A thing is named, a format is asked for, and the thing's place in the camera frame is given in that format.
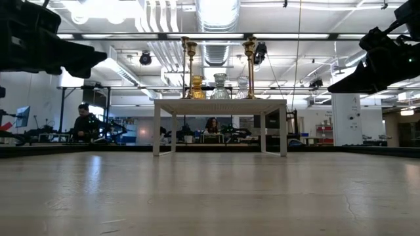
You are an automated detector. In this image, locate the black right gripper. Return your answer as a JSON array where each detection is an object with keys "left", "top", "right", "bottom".
[{"left": 327, "top": 28, "right": 420, "bottom": 95}]

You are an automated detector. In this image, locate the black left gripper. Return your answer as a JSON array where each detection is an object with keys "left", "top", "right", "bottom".
[{"left": 0, "top": 0, "right": 108, "bottom": 79}]

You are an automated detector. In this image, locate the clear glass candle holder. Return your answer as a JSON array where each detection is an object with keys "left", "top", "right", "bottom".
[{"left": 234, "top": 75, "right": 251, "bottom": 100}]

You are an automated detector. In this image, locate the amber glass candle holder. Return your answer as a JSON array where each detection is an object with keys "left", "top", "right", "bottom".
[{"left": 189, "top": 75, "right": 206, "bottom": 100}]

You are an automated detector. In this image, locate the grey-green glass candle holder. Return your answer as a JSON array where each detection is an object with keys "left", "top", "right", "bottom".
[{"left": 209, "top": 72, "right": 231, "bottom": 100}]

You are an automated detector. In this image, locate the red storage shelf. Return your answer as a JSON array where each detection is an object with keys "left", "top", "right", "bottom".
[{"left": 315, "top": 123, "right": 334, "bottom": 145}]

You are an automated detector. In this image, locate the computer monitor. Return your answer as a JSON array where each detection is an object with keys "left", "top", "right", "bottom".
[{"left": 14, "top": 105, "right": 32, "bottom": 129}]

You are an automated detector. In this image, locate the white perforated metal shelf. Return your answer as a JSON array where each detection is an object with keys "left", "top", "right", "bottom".
[{"left": 152, "top": 98, "right": 288, "bottom": 157}]

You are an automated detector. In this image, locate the black background rig frame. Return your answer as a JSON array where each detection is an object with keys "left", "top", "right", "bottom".
[{"left": 58, "top": 85, "right": 112, "bottom": 134}]

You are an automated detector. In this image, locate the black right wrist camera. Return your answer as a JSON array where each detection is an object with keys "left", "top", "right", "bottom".
[{"left": 393, "top": 0, "right": 420, "bottom": 33}]

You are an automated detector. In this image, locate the black aluminium table frame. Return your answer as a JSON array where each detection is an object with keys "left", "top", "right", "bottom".
[{"left": 0, "top": 143, "right": 420, "bottom": 159}]

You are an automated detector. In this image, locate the silver ventilation duct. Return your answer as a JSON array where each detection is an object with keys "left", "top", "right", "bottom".
[{"left": 196, "top": 0, "right": 241, "bottom": 68}]

